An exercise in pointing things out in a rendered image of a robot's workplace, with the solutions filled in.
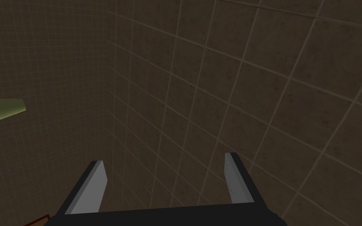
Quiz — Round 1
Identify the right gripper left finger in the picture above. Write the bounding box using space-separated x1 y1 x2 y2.
56 160 108 216

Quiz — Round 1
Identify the green shade lamp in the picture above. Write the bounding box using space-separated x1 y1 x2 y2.
0 98 27 123

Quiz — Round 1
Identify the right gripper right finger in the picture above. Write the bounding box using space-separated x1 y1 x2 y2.
224 152 267 208

